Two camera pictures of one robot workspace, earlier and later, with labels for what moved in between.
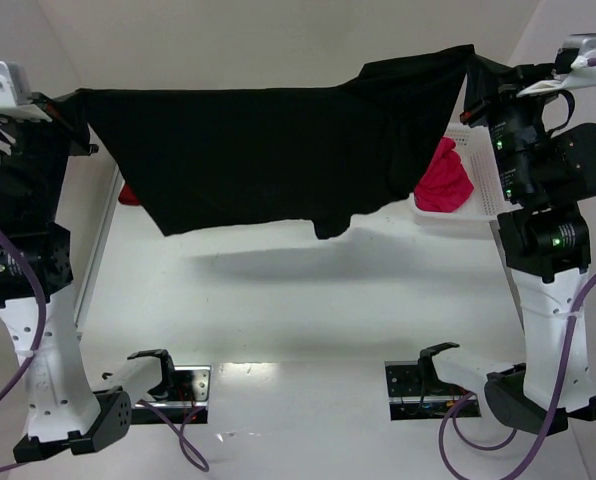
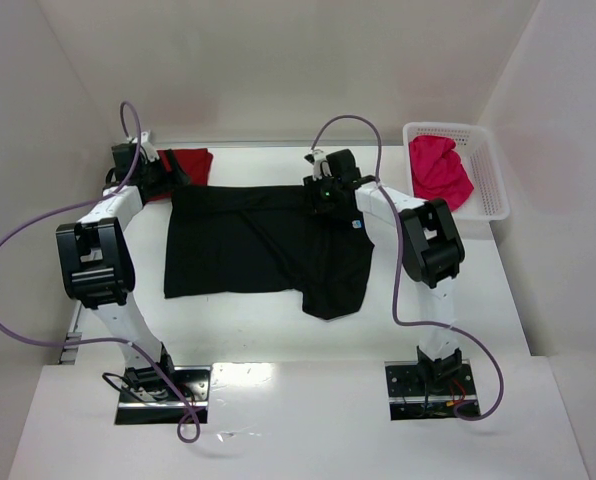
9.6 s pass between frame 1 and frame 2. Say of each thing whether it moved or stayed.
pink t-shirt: stayed
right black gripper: moved
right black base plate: stayed
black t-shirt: moved
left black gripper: moved
